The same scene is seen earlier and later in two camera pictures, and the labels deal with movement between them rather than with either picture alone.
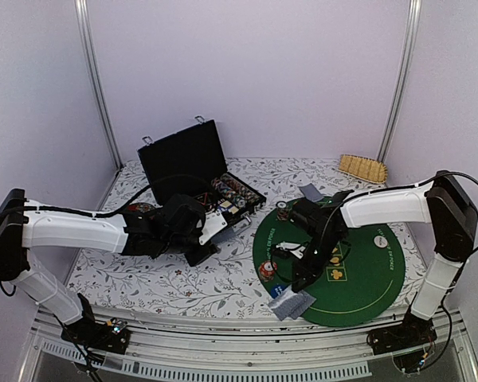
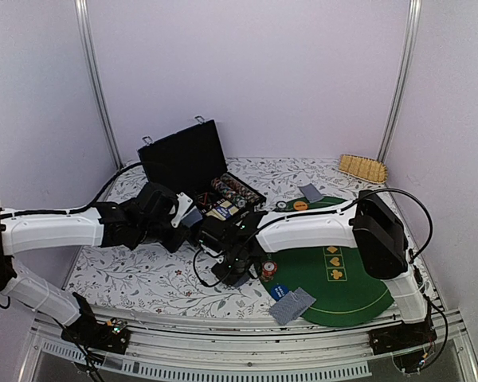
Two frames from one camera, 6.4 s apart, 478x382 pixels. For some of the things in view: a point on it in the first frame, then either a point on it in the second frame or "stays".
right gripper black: x=306 y=272 to x=230 y=280
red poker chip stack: x=266 y=270 stays
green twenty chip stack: x=283 y=211 stays
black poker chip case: x=191 y=161 stays
